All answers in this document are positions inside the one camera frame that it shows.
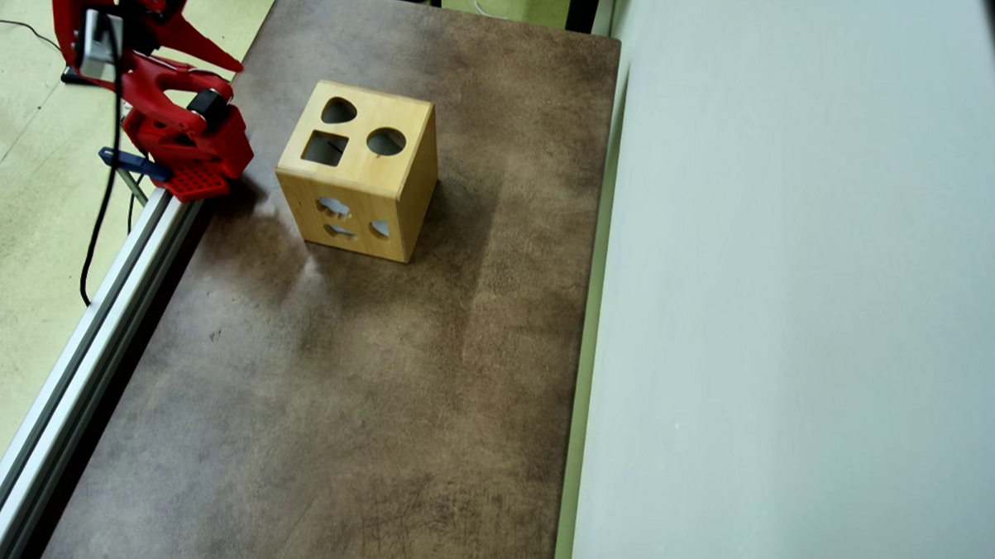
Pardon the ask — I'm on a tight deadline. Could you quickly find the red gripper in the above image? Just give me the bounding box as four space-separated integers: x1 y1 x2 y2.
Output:
51 0 245 79

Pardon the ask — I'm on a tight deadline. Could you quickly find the red robot base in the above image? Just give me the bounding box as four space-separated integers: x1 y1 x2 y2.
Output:
162 160 232 203

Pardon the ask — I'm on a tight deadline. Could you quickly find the blue bar clamp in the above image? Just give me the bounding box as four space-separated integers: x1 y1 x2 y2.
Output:
100 145 173 208

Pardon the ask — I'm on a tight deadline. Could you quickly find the wooden shape sorter box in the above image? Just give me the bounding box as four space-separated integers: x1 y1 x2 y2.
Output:
272 75 442 268

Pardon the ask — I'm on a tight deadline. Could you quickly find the black camera cable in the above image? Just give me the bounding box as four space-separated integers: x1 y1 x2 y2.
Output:
70 12 132 308

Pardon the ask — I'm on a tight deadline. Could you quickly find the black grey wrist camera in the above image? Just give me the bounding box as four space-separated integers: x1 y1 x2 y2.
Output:
74 7 127 72

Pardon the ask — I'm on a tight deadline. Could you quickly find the thin black floor cable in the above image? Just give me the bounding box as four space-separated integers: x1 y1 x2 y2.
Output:
0 15 62 56

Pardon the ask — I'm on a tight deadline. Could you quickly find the aluminium extrusion rail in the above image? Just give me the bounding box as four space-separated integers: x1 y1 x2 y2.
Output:
0 186 218 559

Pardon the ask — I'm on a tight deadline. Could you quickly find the dark vertical post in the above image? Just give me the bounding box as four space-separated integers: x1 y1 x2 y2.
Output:
565 0 607 36

